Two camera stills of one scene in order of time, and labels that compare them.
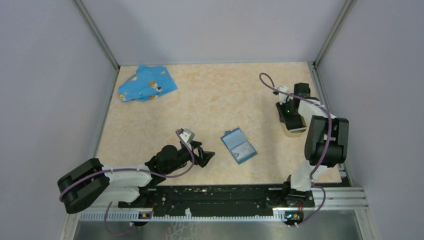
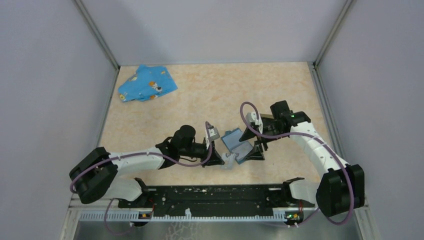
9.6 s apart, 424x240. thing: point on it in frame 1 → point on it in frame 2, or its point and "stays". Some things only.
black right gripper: (284, 118) → (256, 153)
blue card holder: (238, 145) stays
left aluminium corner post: (97, 33) stays
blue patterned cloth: (149, 82) stays
